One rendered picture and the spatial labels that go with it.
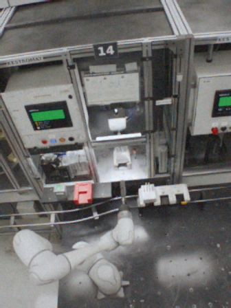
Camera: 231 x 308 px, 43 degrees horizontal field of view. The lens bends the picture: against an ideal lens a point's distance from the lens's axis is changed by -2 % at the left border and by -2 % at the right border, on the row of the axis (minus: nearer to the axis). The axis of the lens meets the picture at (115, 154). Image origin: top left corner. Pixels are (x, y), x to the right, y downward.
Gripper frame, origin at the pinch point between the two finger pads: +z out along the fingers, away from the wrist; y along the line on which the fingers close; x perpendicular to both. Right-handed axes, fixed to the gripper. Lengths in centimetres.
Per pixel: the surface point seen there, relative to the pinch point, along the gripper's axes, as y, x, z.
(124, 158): -9.6, -2.3, 33.4
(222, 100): 51, -64, 18
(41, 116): 53, 43, 18
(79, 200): -20.4, 33.9, 5.9
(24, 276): -113, 106, -16
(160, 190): -25.7, -27.1, 11.7
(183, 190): -24, -44, 9
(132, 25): 89, -15, 47
